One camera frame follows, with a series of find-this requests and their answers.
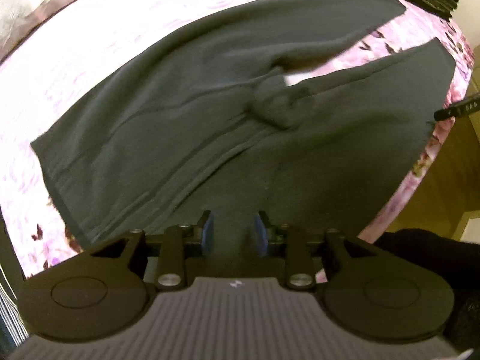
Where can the black white striped garment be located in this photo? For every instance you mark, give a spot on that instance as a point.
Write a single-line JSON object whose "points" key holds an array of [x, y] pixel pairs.
{"points": [[8, 307]]}

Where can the dark grey fleece pants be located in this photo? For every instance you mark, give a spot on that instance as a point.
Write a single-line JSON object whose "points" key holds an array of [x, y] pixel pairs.
{"points": [[187, 120]]}

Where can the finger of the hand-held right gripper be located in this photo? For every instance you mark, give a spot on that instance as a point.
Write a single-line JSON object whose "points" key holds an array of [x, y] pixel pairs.
{"points": [[455, 110]]}

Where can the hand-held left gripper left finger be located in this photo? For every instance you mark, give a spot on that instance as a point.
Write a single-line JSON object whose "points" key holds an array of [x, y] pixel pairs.
{"points": [[208, 232]]}

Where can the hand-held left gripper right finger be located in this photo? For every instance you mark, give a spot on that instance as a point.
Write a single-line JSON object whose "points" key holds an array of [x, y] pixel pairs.
{"points": [[260, 234]]}

